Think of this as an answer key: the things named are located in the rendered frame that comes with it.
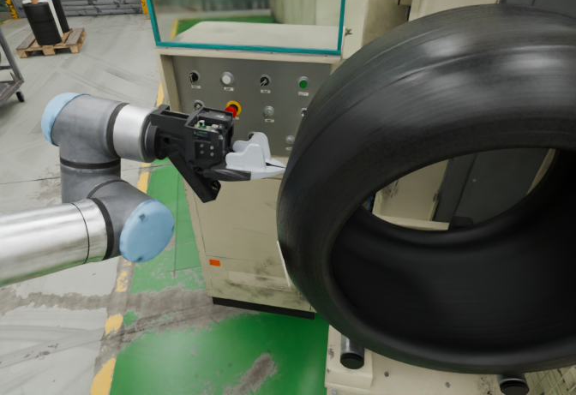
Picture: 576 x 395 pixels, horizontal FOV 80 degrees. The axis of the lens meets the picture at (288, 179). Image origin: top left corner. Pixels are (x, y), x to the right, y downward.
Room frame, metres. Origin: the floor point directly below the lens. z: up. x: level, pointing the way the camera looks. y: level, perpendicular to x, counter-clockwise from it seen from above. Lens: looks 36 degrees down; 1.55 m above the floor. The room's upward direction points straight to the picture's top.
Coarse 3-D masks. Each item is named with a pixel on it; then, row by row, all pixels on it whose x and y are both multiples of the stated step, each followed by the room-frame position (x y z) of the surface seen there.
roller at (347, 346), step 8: (344, 336) 0.36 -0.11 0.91; (344, 344) 0.35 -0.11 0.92; (352, 344) 0.34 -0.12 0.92; (344, 352) 0.33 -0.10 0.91; (352, 352) 0.33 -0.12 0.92; (360, 352) 0.33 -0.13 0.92; (344, 360) 0.32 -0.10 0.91; (352, 360) 0.32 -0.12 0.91; (360, 360) 0.32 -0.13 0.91; (352, 368) 0.32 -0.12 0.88
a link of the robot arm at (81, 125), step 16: (64, 96) 0.51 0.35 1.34; (80, 96) 0.51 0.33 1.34; (48, 112) 0.48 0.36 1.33; (64, 112) 0.48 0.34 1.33; (80, 112) 0.48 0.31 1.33; (96, 112) 0.48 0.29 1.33; (112, 112) 0.48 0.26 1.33; (48, 128) 0.47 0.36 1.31; (64, 128) 0.47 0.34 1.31; (80, 128) 0.47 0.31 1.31; (96, 128) 0.46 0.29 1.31; (112, 128) 0.46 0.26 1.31; (64, 144) 0.46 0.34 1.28; (80, 144) 0.46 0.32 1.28; (96, 144) 0.46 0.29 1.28; (112, 144) 0.46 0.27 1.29; (80, 160) 0.45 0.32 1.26; (96, 160) 0.46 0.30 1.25; (112, 160) 0.48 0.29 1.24
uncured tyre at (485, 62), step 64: (384, 64) 0.41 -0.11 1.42; (448, 64) 0.35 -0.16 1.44; (512, 64) 0.33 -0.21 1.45; (320, 128) 0.38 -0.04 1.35; (384, 128) 0.33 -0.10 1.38; (448, 128) 0.31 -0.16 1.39; (512, 128) 0.30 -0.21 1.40; (320, 192) 0.33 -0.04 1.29; (320, 256) 0.32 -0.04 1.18; (384, 256) 0.55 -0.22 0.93; (448, 256) 0.54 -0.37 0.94; (512, 256) 0.50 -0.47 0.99; (384, 320) 0.39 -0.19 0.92; (448, 320) 0.40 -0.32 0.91; (512, 320) 0.37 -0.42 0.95
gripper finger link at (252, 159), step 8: (256, 144) 0.45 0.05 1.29; (248, 152) 0.44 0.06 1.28; (256, 152) 0.44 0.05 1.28; (232, 160) 0.45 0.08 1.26; (240, 160) 0.45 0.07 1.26; (248, 160) 0.44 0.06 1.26; (256, 160) 0.44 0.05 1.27; (264, 160) 0.44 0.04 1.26; (232, 168) 0.44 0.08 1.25; (240, 168) 0.44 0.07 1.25; (248, 168) 0.44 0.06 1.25; (256, 168) 0.44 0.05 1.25; (264, 168) 0.44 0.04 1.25; (272, 168) 0.45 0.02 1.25; (280, 168) 0.45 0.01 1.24; (256, 176) 0.44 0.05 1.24; (264, 176) 0.44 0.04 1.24
